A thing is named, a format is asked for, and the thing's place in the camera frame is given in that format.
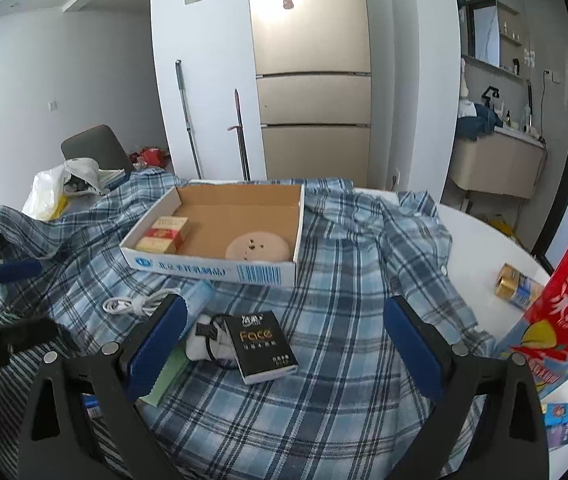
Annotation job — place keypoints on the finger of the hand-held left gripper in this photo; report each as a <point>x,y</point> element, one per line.
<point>23,335</point>
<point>16,270</point>

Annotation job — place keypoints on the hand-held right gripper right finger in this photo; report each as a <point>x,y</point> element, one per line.
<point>414,350</point>

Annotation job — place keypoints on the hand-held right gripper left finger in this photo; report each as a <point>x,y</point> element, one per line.
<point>156,347</point>

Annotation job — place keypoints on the green packet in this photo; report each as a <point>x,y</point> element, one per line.
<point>163,380</point>

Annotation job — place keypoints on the white sock bundle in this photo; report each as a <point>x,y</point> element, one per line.
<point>198,345</point>

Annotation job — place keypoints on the black tissue pack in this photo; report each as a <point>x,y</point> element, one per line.
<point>259,347</point>

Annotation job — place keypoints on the shallow cardboard box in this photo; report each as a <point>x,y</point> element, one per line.
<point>236,210</point>

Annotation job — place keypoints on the blue plaid cloth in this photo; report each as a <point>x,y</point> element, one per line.
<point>339,310</point>

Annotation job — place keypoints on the white plastic bag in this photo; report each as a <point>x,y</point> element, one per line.
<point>46,190</point>

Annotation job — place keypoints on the red and gold cigarette pack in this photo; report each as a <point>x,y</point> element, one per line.
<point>163,235</point>

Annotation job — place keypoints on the gold drink can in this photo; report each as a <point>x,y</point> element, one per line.
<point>514,285</point>

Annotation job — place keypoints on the stack of books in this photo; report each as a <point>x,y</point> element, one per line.
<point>116,179</point>

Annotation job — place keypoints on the round pink pad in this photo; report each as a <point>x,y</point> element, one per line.
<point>259,249</point>

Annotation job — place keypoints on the grey chair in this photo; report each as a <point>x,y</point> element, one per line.
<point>93,147</point>

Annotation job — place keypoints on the yellow bag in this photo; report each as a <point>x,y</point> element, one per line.
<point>501,226</point>

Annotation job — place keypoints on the small blue printed packet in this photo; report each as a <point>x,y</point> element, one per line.
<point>559,425</point>

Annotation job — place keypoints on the red bag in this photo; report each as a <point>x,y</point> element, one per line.
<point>151,157</point>

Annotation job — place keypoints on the beige vanity cabinet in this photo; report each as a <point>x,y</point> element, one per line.
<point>499,165</point>

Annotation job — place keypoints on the dark blue clothes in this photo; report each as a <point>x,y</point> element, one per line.
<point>476,122</point>

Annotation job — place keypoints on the gold refrigerator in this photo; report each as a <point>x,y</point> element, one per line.
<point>314,110</point>

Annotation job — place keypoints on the black faucet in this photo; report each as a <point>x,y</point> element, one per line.
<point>490,95</point>

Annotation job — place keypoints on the bathroom mirror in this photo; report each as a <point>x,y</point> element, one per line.
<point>481,25</point>

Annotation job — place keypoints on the white wall outlet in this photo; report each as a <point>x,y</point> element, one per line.
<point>555,78</point>

